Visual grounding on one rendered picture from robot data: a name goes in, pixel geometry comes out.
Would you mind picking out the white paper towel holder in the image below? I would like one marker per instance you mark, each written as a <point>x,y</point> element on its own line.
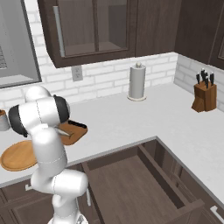
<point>137,83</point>

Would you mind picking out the dark wood corner base cupboards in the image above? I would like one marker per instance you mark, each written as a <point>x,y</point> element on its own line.
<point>204,201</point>

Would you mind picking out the white wall socket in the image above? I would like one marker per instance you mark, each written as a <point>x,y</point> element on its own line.
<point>77,73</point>

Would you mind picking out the brown wooden knife block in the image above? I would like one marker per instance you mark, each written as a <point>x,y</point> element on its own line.
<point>205,99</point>

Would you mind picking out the round wooden plate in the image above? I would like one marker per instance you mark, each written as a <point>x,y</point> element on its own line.
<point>17,156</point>

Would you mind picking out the dark wood corner wall cupboards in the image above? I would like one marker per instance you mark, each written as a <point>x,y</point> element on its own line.
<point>201,29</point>

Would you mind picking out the white jar with brown lid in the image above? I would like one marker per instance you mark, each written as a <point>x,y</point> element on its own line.
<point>3,121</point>

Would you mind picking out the dark wood cupboard door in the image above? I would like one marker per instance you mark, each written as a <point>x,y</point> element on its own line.
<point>157,26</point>

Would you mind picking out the dark glass cupboard door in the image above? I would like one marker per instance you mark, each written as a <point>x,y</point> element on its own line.
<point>93,29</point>

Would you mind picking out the dark wood open drawer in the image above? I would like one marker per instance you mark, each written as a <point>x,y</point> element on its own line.
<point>131,186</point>

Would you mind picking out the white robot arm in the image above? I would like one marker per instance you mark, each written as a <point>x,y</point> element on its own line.
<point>48,148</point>

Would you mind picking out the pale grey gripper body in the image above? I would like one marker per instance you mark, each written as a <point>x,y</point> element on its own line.
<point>63,131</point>

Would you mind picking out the brown wooden cutting board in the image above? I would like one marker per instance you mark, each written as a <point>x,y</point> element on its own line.
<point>76,134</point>

